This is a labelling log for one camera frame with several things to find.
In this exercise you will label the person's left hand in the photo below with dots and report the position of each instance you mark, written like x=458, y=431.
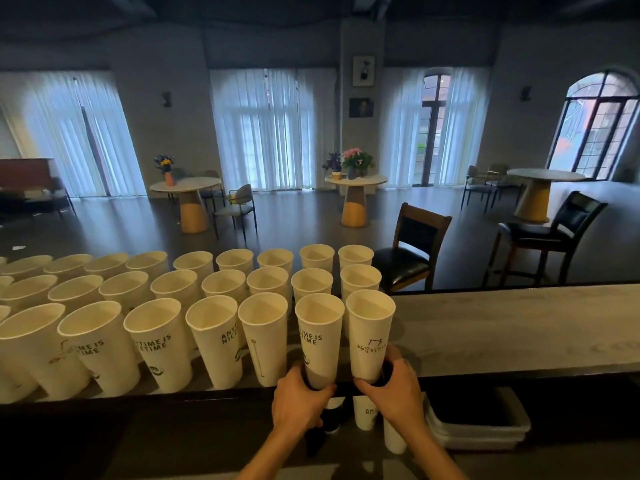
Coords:
x=295, y=407

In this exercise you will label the person's right hand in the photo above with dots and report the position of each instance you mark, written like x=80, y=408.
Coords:
x=400, y=397

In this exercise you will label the person's left thumb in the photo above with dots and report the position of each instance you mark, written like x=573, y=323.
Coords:
x=325, y=392

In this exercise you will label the person's right thumb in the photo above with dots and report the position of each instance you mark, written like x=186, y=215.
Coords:
x=365, y=385

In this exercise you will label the white printed paper cup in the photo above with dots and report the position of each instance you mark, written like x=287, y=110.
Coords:
x=320, y=334
x=370, y=329

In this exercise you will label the person's left forearm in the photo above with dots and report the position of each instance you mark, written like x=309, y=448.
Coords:
x=270, y=457

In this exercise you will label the person's right forearm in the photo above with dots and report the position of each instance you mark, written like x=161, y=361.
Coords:
x=435, y=454

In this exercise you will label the dark cup with white lid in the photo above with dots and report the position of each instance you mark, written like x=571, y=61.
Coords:
x=331, y=417

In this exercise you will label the small white cup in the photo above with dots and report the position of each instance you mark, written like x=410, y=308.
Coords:
x=365, y=412

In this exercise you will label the plain white cup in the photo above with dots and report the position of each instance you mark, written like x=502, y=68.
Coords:
x=395, y=439

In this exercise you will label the grey plastic tray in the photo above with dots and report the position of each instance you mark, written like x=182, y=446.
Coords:
x=475, y=442
x=475, y=412

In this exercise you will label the brown wooden chair black seat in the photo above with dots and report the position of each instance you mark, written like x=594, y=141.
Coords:
x=407, y=259

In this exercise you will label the rows of white paper cups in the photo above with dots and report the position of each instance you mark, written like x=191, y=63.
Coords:
x=160, y=334

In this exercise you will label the round table with yellow base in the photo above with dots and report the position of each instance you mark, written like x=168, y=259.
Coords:
x=535, y=194
x=192, y=207
x=355, y=204

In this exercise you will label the grey chair with metal legs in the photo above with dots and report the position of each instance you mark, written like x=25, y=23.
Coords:
x=475, y=184
x=502, y=177
x=212, y=187
x=239, y=202

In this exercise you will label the purple flowers in pot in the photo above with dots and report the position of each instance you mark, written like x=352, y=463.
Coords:
x=334, y=164

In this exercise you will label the pink flowers in vase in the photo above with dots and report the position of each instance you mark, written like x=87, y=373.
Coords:
x=356, y=162

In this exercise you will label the black padded bar chair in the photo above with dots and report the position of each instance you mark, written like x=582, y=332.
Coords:
x=545, y=232

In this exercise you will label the arched glass door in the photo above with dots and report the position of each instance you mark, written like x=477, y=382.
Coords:
x=432, y=129

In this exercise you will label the white sheer curtain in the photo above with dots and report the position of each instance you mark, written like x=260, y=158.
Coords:
x=465, y=124
x=60, y=129
x=270, y=129

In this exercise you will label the orange vase with flowers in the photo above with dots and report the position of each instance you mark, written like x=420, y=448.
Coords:
x=167, y=172

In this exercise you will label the arched black-framed window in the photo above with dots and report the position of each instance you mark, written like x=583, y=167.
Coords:
x=595, y=124

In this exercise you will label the dark sofa with wooden back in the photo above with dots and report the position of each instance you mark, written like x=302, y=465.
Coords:
x=30, y=187

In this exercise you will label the framed dark wall picture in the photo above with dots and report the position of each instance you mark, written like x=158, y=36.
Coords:
x=361, y=107

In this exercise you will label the framed light wall picture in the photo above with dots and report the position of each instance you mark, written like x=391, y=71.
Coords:
x=363, y=70

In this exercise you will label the black wall lamp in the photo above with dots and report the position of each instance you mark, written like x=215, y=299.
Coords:
x=525, y=93
x=167, y=98

